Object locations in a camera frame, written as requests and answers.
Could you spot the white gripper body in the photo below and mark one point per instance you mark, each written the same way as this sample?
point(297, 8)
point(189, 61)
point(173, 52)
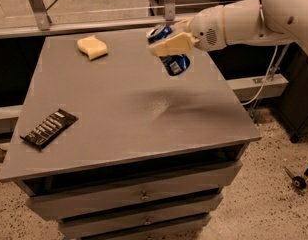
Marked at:
point(206, 30)

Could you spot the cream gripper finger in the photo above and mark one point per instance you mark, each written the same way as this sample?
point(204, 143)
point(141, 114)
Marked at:
point(179, 43)
point(183, 25)

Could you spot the blue pepsi can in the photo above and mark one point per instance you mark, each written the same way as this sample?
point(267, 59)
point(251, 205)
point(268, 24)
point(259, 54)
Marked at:
point(174, 64)

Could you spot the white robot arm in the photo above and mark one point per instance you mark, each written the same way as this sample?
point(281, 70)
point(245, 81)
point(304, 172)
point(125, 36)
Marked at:
point(250, 22)

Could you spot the yellow sponge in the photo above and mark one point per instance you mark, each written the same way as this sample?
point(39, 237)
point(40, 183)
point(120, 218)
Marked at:
point(92, 47)

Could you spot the grey drawer cabinet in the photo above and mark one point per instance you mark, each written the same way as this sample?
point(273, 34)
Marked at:
point(134, 120)

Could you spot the black snack bar wrapper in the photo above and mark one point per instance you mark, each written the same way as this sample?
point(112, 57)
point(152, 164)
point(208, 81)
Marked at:
point(49, 129)

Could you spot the middle grey drawer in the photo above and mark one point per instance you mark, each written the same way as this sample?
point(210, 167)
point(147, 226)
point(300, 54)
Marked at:
point(179, 208)

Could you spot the grey drawer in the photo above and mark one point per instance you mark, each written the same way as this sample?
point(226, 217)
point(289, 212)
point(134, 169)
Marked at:
point(153, 232)
point(179, 208)
point(125, 193)

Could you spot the black caster wheel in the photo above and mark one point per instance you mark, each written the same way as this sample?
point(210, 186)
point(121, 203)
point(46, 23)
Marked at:
point(299, 182)

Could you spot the bottom grey drawer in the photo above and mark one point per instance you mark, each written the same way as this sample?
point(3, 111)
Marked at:
point(153, 232)

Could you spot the top grey drawer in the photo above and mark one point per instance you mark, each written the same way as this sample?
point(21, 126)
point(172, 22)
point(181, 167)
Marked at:
point(125, 193)

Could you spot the metal railing frame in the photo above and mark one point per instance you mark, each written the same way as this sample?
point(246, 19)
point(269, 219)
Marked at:
point(27, 18)

